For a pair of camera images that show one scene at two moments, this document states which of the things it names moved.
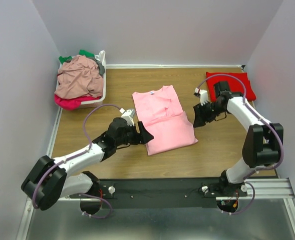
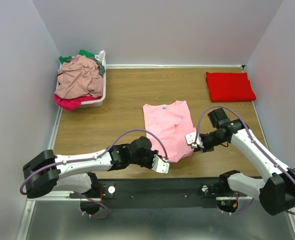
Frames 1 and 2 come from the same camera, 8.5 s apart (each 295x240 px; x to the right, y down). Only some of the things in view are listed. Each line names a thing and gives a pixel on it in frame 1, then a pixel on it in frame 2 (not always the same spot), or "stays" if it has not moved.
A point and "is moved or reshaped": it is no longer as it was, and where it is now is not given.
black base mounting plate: [156, 193] stays
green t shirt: [64, 60] stays
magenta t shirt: [72, 104] stays
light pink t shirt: [160, 112] is moved or reshaped
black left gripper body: [130, 135] -> [146, 161]
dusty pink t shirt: [78, 77] stays
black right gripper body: [211, 110] -> [211, 139]
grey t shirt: [101, 68] stays
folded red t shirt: [234, 85] stays
